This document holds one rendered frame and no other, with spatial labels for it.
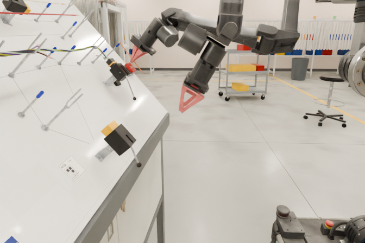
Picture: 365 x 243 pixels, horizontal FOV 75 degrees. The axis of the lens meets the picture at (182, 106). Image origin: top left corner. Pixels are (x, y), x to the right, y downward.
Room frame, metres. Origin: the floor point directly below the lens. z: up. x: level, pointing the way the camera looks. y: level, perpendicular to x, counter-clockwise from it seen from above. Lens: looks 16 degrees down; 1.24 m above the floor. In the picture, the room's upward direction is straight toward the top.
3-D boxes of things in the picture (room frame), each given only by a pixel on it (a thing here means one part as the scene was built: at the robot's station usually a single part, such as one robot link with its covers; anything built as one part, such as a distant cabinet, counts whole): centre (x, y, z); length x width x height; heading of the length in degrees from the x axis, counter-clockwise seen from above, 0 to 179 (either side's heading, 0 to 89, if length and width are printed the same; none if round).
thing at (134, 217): (0.87, 0.16, 0.60); 0.55 x 0.03 x 0.39; 171
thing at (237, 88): (4.85, -1.16, 0.54); 0.99 x 0.50 x 1.08; 99
